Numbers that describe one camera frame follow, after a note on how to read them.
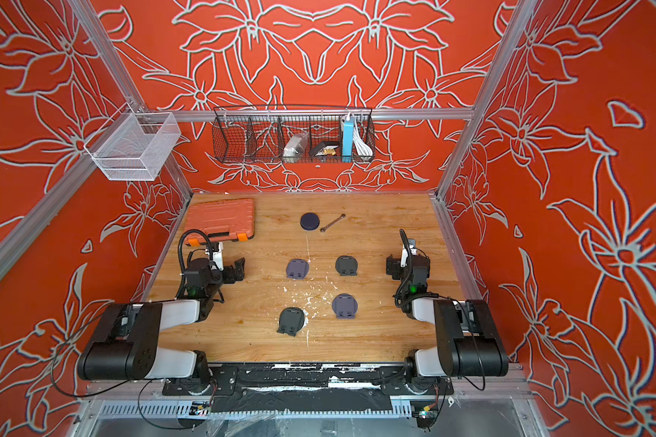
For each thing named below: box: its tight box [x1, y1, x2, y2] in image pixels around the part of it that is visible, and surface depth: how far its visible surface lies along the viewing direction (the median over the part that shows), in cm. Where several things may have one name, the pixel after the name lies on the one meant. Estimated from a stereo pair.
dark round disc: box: [299, 212, 320, 231], surface depth 112 cm
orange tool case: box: [184, 197, 256, 247], surface depth 109 cm
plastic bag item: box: [282, 132, 309, 163], surface depth 94 cm
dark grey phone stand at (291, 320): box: [276, 306, 306, 337], surface depth 85 cm
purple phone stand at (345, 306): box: [331, 293, 359, 320], surface depth 88 cm
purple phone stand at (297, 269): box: [286, 258, 310, 281], surface depth 97 cm
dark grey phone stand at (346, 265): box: [335, 254, 359, 277], surface depth 99 cm
